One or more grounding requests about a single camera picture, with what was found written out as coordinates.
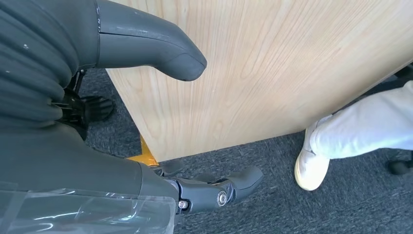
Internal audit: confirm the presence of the person at desk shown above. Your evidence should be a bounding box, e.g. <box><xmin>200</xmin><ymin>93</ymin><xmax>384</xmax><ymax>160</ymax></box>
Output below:
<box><xmin>294</xmin><ymin>80</ymin><xmax>413</xmax><ymax>192</ymax></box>

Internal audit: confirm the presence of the yellow floor tape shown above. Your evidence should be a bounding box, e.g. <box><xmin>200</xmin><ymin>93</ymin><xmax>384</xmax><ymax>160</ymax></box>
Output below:
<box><xmin>127</xmin><ymin>136</ymin><xmax>159</xmax><ymax>167</ymax></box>

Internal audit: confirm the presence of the light wood desk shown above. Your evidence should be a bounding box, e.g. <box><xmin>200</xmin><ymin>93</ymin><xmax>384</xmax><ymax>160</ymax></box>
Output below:
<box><xmin>106</xmin><ymin>0</ymin><xmax>413</xmax><ymax>163</ymax></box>

